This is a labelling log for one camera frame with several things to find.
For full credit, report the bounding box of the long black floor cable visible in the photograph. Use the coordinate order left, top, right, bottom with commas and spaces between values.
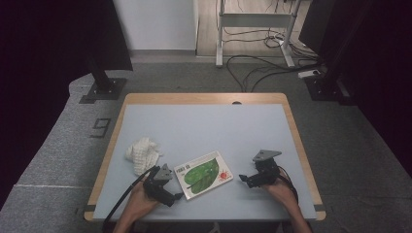
225, 54, 322, 93

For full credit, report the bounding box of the person's right hand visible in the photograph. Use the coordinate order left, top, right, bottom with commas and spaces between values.
260, 170, 299, 212

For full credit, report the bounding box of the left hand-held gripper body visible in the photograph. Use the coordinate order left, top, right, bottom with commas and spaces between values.
142, 162, 176, 204

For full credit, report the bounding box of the black floor tape marking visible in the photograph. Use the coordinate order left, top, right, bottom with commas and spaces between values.
90, 117, 112, 139

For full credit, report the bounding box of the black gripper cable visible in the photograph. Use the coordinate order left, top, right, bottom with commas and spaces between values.
102, 165, 161, 232
276, 164, 299, 205

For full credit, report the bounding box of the white waffle cloth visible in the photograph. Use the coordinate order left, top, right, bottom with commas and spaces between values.
125, 137, 163, 177

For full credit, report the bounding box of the black curtain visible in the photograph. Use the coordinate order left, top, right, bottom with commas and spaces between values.
298, 0, 412, 179
0, 0, 134, 210

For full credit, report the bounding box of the pale blue desk mat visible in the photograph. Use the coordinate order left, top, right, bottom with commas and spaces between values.
92, 103, 318, 221

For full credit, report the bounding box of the black metal stand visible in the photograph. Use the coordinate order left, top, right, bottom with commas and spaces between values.
79, 56, 128, 105
304, 48, 358, 106

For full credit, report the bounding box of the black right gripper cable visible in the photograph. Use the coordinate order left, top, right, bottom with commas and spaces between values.
276, 164, 299, 205

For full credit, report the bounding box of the white picture book green print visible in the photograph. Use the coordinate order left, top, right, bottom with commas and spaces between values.
173, 150, 234, 201

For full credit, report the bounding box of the white desk frame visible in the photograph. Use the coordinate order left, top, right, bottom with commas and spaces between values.
215, 0, 302, 68

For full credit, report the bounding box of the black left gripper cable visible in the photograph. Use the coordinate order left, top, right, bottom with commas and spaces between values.
102, 165, 161, 232

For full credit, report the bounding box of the tangle of black cables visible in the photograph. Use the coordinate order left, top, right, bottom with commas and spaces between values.
223, 25, 320, 61

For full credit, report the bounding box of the white power strip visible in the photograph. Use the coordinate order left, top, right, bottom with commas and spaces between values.
297, 68, 322, 80

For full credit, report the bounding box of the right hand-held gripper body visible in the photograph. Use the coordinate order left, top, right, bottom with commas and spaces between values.
252, 149, 283, 187

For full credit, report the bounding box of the person's left hand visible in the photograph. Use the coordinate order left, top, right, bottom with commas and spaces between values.
121, 182, 163, 225

